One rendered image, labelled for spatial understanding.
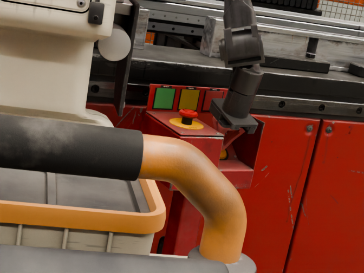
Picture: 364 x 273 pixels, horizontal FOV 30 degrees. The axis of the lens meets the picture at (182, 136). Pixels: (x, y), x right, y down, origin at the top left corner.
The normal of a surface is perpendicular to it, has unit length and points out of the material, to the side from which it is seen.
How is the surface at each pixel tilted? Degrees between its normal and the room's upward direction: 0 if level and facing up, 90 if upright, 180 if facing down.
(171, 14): 90
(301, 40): 90
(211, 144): 90
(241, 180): 90
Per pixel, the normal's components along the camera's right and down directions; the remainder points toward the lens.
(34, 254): 0.24, -0.73
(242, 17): -0.09, 0.15
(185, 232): 0.47, 0.33
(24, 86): 0.22, 0.17
